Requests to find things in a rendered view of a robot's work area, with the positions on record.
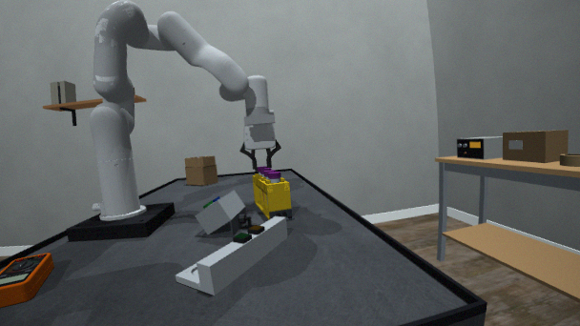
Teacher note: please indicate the small brown cardboard box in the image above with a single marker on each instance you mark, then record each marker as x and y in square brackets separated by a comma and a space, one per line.
[201, 172]

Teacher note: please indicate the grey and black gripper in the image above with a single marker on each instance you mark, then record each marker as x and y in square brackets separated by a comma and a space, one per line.
[258, 137]

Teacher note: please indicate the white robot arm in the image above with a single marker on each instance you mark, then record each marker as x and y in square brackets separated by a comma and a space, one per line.
[122, 23]

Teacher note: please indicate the orange pocket multimeter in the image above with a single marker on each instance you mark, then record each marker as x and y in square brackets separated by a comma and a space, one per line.
[20, 281]

